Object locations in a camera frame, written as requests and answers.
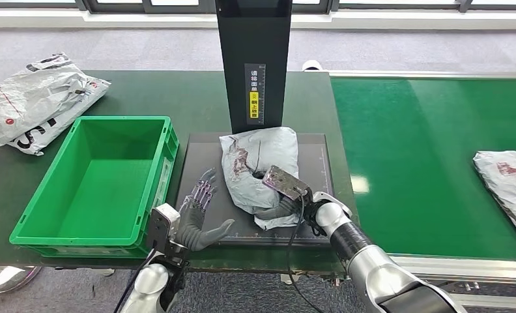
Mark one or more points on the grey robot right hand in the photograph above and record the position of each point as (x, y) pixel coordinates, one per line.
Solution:
(279, 211)

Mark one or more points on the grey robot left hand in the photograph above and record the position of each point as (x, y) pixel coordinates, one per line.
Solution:
(191, 233)

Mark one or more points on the grey poly mailer red print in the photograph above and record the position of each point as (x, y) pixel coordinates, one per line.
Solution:
(508, 190)
(275, 149)

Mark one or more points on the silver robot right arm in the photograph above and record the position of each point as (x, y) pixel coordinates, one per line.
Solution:
(370, 268)

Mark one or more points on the black inbound scanner machine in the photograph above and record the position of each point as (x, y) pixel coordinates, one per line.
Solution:
(253, 65)

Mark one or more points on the green conveyor belt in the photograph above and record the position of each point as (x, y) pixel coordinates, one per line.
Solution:
(413, 129)

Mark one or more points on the white table foot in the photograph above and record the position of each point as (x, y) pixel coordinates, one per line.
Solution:
(104, 272)
(290, 279)

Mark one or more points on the green plastic crate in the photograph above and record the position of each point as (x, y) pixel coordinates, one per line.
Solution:
(94, 185)

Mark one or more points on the black yellow ruler label sticker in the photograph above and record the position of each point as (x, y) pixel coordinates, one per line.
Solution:
(255, 95)

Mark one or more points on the white round cap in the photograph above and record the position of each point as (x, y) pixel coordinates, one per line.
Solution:
(312, 65)

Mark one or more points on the white bag with black letters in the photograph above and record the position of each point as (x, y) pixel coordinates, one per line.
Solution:
(37, 144)

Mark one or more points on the shiny metal round base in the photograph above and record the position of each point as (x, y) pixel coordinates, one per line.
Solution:
(7, 278)

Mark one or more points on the white crumpled courier bag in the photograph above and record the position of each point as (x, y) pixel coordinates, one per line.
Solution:
(25, 95)

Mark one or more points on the white window sill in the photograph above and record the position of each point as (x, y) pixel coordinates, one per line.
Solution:
(413, 20)

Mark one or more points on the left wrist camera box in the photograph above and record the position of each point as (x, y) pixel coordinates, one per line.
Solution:
(161, 224)

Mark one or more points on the aluminium conveyor frame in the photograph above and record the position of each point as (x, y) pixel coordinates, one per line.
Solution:
(456, 270)

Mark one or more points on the dark window frame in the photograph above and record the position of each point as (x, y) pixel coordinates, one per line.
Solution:
(120, 8)

